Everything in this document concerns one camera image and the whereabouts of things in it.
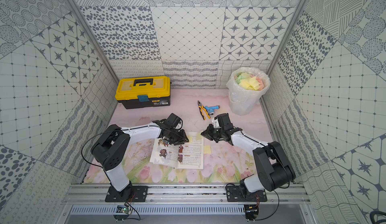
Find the left controller board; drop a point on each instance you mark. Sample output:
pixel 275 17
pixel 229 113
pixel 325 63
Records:
pixel 122 213

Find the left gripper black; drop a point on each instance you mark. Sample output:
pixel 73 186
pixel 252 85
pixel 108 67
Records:
pixel 177 134

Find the illustrated story book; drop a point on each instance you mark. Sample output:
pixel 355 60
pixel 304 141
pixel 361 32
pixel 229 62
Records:
pixel 187 156

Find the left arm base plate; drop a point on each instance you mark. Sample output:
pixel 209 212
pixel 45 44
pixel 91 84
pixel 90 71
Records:
pixel 130 193

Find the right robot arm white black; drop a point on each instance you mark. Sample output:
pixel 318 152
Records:
pixel 274 169

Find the yellow black toolbox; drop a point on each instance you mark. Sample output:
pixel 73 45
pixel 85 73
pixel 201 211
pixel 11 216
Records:
pixel 144 92

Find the controller board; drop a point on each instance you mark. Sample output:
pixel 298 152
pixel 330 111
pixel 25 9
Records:
pixel 251 212
pixel 122 213

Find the aluminium mounting rail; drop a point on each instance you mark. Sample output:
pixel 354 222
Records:
pixel 159 194

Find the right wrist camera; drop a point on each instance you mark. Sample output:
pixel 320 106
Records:
pixel 215 123

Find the yellow black pliers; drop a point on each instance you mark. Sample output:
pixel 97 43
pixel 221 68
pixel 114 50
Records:
pixel 203 111

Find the blue handled tool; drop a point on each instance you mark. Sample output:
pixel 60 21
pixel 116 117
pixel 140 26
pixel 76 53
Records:
pixel 211 109

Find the pile of discarded sticky notes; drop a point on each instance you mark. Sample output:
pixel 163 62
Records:
pixel 249 81

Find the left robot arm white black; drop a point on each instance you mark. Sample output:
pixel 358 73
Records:
pixel 109 150

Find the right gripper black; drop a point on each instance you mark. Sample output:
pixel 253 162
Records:
pixel 207 133

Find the right controller board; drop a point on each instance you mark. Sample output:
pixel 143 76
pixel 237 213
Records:
pixel 251 212

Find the white bin with plastic bag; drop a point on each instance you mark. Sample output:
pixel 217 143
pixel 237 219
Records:
pixel 242 101

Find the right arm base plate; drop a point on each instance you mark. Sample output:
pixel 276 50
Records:
pixel 245 193

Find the yellow sticky note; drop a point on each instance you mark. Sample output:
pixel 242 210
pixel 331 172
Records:
pixel 207 149
pixel 199 137

